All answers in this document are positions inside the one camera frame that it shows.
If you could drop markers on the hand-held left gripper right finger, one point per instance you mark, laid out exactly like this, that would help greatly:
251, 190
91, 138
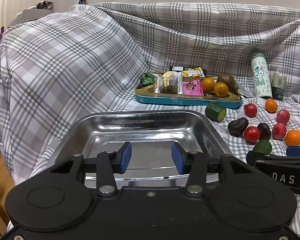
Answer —
178, 158

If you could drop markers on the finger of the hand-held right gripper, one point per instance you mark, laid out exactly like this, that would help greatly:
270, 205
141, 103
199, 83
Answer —
270, 158
298, 150

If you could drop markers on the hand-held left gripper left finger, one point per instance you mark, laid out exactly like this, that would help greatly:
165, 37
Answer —
125, 158

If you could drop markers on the cucumber piece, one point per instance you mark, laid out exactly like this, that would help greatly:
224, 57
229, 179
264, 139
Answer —
215, 111
263, 146

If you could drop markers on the small orange mandarin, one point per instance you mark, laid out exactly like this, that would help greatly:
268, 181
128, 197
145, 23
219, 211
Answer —
271, 105
220, 89
293, 137
208, 84

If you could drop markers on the dark purple passion fruit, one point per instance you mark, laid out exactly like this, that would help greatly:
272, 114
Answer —
264, 130

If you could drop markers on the red radish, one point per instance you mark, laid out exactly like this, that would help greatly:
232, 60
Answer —
283, 116
279, 130

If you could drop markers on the red cherry tomato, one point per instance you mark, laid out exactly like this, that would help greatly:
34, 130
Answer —
252, 135
250, 110

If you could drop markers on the stainless steel tray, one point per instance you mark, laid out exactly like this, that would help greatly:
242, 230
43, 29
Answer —
140, 130

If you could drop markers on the dark water chestnut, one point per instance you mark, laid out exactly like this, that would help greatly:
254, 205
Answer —
237, 126

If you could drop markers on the blue and gold tin tray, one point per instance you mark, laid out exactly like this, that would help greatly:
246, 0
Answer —
177, 102

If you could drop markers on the cream and black can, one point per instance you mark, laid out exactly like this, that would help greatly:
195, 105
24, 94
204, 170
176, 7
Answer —
278, 87

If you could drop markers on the silver foil packet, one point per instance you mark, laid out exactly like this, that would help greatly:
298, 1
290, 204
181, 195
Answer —
243, 92

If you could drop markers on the pink snack packet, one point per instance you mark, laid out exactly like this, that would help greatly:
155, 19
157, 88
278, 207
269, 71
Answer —
192, 87

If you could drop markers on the clear snack packet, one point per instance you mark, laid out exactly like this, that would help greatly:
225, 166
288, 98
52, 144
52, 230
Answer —
166, 85

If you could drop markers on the white cartoon print bottle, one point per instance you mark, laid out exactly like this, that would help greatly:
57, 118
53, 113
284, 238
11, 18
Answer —
260, 77

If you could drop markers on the green foil candy wrapper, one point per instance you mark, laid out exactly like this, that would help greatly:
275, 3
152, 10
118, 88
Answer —
147, 78

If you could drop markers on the cream snack packet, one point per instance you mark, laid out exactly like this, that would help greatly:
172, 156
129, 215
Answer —
168, 74

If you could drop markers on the yellow pastry packet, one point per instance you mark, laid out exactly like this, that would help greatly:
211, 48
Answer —
193, 73

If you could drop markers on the brown round fruit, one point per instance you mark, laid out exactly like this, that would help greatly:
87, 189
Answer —
227, 80

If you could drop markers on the black snack packet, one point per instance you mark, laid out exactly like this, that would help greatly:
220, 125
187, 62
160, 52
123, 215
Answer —
178, 68

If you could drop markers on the grey plaid blanket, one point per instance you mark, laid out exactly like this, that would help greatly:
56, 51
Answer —
65, 67

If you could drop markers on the dark patterned cloth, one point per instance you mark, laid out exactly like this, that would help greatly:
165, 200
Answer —
43, 5

